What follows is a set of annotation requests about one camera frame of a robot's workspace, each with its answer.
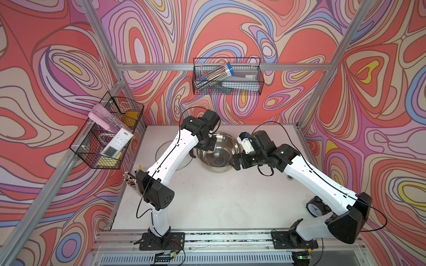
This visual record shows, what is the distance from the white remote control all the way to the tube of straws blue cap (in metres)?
0.40

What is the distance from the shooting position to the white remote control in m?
0.69

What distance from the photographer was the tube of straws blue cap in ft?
2.62
